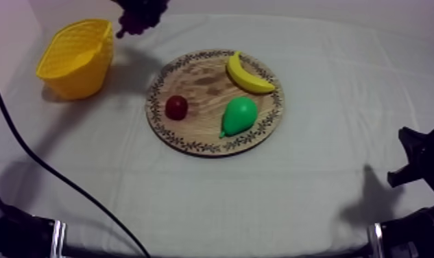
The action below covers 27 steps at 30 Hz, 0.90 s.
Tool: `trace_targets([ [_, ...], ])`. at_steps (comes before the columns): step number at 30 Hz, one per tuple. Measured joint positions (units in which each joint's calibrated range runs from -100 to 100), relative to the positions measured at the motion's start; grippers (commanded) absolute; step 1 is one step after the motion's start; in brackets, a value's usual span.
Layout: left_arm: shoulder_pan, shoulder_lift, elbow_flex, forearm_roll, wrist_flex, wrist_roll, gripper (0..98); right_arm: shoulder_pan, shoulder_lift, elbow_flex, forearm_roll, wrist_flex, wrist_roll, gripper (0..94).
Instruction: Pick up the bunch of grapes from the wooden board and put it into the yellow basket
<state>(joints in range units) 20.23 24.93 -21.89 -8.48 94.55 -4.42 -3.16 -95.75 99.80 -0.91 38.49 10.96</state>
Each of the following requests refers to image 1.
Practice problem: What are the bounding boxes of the round wooden board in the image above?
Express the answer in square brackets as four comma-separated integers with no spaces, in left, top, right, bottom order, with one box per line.
[145,49,285,158]

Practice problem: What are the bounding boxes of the small red fruit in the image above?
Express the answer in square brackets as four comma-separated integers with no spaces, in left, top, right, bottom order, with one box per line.
[165,94,189,121]

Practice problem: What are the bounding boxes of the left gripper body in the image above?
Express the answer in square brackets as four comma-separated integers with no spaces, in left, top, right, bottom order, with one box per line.
[110,0,171,10]

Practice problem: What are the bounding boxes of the purple toy grapes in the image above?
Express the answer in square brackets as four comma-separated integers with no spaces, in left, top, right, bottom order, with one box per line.
[115,5,166,39]

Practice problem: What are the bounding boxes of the black cable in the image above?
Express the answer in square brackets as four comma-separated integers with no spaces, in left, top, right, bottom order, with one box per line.
[0,46,152,258]

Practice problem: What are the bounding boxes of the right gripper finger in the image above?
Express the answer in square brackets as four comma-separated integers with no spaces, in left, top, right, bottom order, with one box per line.
[398,126,431,156]
[387,163,429,189]

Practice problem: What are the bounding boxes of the green toy pear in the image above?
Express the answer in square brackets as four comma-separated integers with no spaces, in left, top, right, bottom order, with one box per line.
[219,95,259,139]

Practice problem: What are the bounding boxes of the yellow toy banana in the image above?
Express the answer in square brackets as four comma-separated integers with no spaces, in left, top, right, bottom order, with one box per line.
[226,50,277,95]

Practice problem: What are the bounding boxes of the yellow plastic basket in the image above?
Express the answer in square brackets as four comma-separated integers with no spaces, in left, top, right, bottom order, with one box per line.
[35,19,115,102]

